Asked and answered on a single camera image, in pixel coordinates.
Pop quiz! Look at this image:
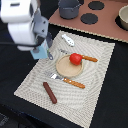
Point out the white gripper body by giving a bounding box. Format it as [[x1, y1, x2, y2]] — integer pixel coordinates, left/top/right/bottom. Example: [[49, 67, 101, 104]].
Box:
[[1, 0, 49, 51]]

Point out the white toy fish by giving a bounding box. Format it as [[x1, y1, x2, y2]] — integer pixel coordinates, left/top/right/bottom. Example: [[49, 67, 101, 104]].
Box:
[[62, 34, 75, 47]]

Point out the red toy tomato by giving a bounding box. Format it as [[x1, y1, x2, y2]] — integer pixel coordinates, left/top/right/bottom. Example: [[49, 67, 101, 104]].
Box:
[[69, 53, 82, 65]]

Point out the brown toy sausage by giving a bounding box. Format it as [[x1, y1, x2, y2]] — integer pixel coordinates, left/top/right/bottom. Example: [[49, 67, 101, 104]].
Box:
[[43, 82, 57, 104]]

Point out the grey toy frying pan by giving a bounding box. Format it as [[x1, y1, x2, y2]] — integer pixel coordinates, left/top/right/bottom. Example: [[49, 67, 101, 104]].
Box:
[[46, 32, 53, 60]]

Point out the light blue toy carton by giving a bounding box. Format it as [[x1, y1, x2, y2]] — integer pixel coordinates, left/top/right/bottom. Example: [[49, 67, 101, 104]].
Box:
[[31, 43, 48, 59]]

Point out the grey toy pot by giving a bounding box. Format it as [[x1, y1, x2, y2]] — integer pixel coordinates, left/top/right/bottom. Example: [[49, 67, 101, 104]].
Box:
[[58, 0, 81, 19]]

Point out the round wooden plate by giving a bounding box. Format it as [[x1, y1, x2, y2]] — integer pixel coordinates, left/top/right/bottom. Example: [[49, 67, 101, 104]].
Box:
[[56, 55, 83, 78]]

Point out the black burner disc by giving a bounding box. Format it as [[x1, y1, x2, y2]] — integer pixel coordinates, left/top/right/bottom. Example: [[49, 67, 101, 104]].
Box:
[[88, 1, 104, 10], [80, 13, 98, 25]]

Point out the pink wooden board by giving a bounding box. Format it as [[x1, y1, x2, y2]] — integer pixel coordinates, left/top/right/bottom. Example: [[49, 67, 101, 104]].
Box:
[[49, 0, 128, 43]]

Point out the beige bowl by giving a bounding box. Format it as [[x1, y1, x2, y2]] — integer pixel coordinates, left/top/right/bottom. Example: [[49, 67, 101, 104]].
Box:
[[119, 5, 128, 30]]

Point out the orange handled toy fork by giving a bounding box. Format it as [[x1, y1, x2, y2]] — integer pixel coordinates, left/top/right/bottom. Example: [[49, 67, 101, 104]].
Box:
[[44, 71, 85, 89]]

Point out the orange handled toy knife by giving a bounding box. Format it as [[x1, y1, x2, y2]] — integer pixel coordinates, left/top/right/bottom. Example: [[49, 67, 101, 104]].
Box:
[[58, 49, 98, 62]]

